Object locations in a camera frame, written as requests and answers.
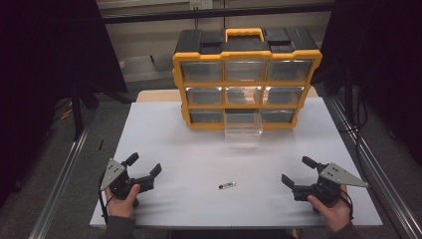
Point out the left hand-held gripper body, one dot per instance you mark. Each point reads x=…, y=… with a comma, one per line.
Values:
x=116, y=181

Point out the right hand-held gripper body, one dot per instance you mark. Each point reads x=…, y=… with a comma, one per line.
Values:
x=326, y=186

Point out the clear plastic drawer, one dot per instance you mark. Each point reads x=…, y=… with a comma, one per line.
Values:
x=244, y=131

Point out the person's left hand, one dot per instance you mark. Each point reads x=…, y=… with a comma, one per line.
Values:
x=123, y=205

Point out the person's right hand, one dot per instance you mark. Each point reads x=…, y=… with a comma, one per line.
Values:
x=333, y=214

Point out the small black floor piece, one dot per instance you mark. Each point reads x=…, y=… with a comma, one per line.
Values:
x=101, y=144

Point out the wooden table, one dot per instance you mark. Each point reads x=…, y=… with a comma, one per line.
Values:
x=156, y=95

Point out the black metal stand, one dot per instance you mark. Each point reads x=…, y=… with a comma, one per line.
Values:
x=77, y=113

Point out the black curtain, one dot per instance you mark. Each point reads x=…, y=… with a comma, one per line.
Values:
x=40, y=66
x=384, y=59

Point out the yellow black drawer organizer cabinet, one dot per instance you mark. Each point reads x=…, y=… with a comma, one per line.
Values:
x=247, y=49

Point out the black horizontal bar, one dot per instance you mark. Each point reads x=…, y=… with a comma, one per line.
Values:
x=166, y=16

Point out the aluminium floor rail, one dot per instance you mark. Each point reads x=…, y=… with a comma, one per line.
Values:
x=61, y=186
x=381, y=172

